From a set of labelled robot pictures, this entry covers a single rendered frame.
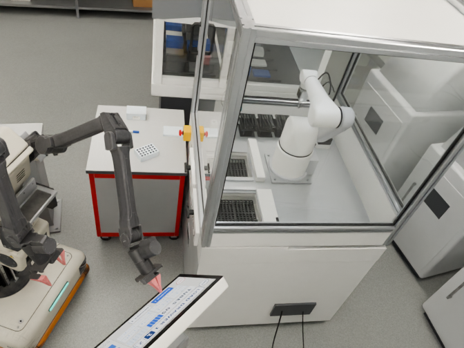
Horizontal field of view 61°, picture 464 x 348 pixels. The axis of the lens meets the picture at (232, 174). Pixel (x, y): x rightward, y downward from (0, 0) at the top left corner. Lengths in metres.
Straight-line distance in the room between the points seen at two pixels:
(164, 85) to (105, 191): 0.84
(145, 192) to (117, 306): 0.75
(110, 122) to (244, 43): 0.63
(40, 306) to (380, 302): 2.23
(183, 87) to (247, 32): 1.73
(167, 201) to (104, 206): 0.40
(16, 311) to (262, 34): 1.96
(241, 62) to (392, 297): 2.42
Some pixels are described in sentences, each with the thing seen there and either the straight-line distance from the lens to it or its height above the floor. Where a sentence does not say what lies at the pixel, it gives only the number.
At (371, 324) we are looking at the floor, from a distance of 3.03.
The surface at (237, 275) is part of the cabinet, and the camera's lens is 2.07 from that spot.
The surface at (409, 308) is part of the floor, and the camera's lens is 3.25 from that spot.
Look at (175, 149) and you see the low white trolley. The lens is 2.51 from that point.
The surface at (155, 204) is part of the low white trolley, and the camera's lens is 2.60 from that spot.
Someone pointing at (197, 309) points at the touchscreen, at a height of 1.18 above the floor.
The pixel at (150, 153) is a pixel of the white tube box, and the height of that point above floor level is 0.80.
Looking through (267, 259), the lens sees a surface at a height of 0.83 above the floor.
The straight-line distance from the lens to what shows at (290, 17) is 1.31.
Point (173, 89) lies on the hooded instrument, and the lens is 2.83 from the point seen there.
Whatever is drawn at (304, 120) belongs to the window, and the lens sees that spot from 1.36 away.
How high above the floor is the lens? 2.45
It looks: 45 degrees down
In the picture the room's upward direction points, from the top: 13 degrees clockwise
